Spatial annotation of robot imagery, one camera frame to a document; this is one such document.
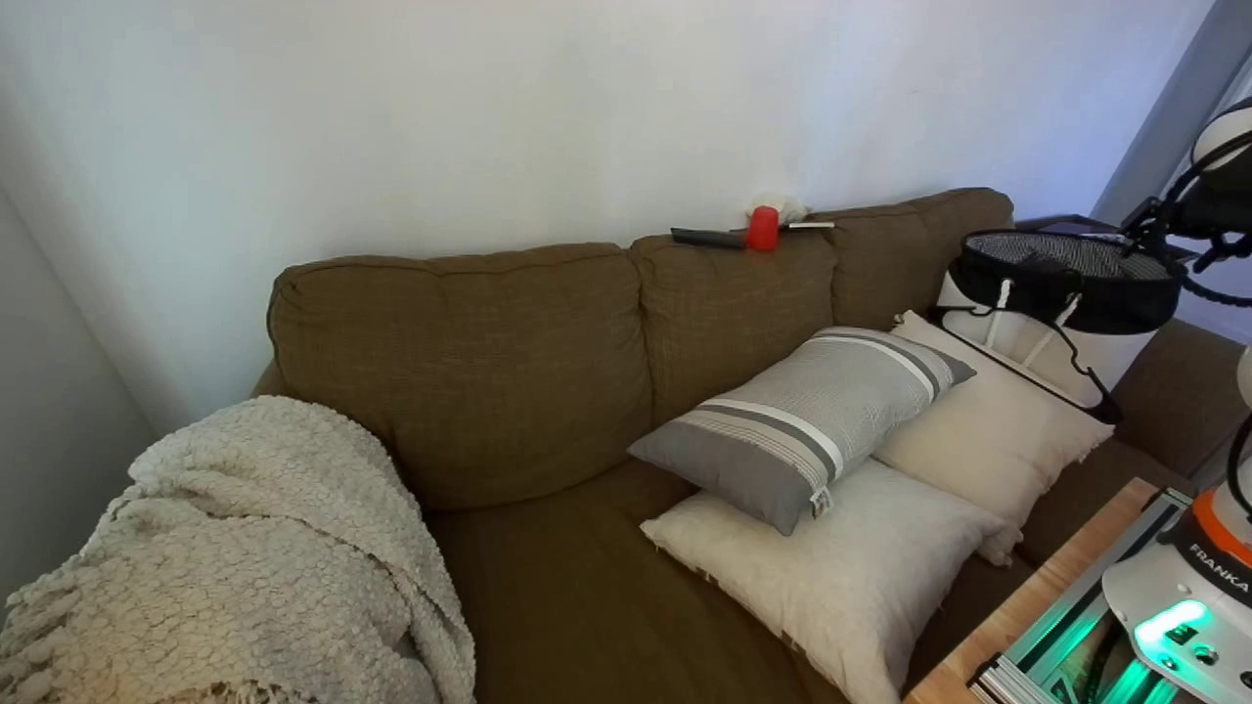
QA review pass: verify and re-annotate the grey striped pillow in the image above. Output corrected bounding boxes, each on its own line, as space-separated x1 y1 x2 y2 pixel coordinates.
627 324 978 534

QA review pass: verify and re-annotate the aluminium rail frame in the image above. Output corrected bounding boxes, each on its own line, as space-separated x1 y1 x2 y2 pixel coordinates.
975 484 1197 704

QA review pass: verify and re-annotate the black coat hanger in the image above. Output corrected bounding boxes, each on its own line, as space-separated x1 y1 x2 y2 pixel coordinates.
978 277 1125 426

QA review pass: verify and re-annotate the large white pillow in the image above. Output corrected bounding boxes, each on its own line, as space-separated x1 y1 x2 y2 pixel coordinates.
639 458 1013 704

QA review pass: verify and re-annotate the cream knitted blanket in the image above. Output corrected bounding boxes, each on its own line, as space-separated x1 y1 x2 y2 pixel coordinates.
0 389 482 704

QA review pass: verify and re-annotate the white laundry basket black rim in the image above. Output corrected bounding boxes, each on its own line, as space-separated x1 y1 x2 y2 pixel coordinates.
936 212 1187 417

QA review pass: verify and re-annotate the red black handheld tool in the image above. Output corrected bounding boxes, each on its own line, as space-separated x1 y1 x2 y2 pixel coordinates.
670 202 838 254

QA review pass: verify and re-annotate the brown fabric sofa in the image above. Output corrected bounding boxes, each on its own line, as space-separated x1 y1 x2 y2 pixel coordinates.
252 188 1252 704

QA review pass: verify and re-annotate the wooden mounting board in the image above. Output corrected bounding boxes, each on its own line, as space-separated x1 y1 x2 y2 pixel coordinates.
904 473 1167 704

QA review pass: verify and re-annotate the white rope basket handle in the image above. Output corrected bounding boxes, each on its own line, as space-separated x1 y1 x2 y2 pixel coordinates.
991 277 1016 359

